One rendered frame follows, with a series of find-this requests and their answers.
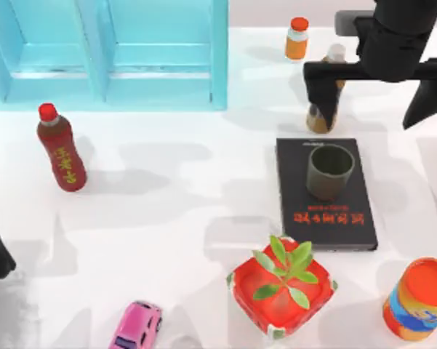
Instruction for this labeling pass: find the brown bottle with white cap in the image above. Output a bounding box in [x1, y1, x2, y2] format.
[305, 43, 348, 133]

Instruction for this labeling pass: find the orange bottle with red cap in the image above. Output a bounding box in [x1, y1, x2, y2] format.
[284, 17, 310, 61]

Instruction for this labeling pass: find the pale grey rounded box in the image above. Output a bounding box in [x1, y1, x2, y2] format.
[334, 9, 376, 37]

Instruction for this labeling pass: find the dark grey-green cup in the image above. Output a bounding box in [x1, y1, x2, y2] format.
[307, 144, 356, 201]

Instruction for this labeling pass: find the black book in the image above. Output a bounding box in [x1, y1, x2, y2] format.
[275, 137, 380, 252]

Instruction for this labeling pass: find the light blue rack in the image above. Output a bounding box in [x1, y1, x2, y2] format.
[0, 0, 229, 112]

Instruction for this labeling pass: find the orange and blue can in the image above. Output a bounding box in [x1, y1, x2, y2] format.
[382, 257, 437, 342]

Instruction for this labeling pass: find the red pot with green plant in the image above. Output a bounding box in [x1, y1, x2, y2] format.
[225, 234, 339, 341]

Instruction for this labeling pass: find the pink toy car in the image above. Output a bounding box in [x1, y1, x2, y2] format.
[107, 300, 164, 349]

